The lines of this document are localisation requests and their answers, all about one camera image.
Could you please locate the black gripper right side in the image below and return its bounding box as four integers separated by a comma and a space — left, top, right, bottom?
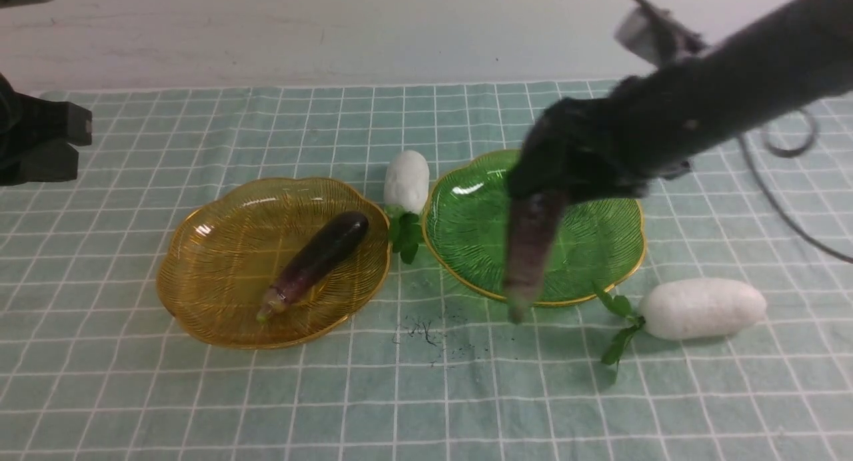
506, 76, 692, 204

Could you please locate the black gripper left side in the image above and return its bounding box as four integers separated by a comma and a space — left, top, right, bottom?
1, 75, 93, 186

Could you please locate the purple eggplant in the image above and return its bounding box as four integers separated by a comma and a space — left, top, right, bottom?
256, 211, 371, 322
502, 191, 567, 324

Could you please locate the white radish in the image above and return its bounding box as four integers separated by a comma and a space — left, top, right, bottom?
593, 278, 768, 367
383, 150, 430, 265

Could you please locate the green plastic plate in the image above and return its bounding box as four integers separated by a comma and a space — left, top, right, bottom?
421, 149, 648, 307

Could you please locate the amber plastic plate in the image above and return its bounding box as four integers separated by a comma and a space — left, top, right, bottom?
157, 177, 392, 350

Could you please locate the green checkered tablecloth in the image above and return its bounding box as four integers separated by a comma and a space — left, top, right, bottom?
1, 81, 851, 460

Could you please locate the wrist camera right side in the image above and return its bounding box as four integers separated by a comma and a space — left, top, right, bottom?
614, 0, 708, 69

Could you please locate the black cable right side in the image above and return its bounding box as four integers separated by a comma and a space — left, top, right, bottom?
736, 108, 853, 265

